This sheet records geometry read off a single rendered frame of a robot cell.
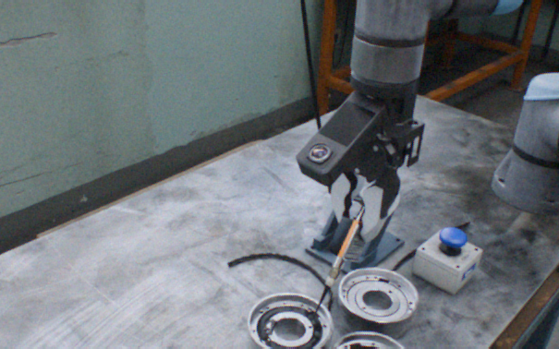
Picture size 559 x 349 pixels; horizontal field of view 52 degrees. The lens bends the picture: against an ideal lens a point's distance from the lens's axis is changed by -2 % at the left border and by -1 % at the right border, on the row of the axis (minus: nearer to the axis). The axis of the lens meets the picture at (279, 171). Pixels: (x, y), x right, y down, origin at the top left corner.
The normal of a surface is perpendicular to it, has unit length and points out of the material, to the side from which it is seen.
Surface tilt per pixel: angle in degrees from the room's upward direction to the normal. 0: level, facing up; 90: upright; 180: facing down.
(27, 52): 90
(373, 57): 90
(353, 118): 29
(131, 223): 0
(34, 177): 90
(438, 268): 90
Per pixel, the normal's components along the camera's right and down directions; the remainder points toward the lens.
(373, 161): -0.67, 0.35
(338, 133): -0.25, -0.58
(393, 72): 0.04, 0.50
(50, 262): 0.05, -0.86
